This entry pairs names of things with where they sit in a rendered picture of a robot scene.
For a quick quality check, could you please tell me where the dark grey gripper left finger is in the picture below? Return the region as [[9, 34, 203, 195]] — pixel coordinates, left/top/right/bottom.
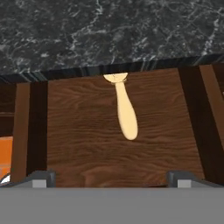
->
[[12, 170, 57, 188]]

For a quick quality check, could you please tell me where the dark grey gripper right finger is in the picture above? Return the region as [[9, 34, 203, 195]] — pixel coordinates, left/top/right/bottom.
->
[[166, 170, 216, 188]]

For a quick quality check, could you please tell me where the open brown wooden drawer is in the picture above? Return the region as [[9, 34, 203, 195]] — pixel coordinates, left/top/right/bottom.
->
[[10, 64, 224, 188]]

